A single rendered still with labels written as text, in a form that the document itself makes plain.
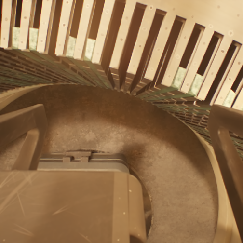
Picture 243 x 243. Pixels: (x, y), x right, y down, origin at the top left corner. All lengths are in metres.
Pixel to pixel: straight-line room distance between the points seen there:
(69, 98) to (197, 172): 0.91
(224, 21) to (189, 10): 0.04
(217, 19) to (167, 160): 1.16
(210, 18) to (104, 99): 1.08
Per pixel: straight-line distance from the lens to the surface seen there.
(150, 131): 1.34
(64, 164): 1.12
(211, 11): 0.30
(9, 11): 0.31
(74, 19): 0.30
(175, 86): 0.27
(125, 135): 1.33
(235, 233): 1.52
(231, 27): 0.30
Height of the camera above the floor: 1.32
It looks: 85 degrees down
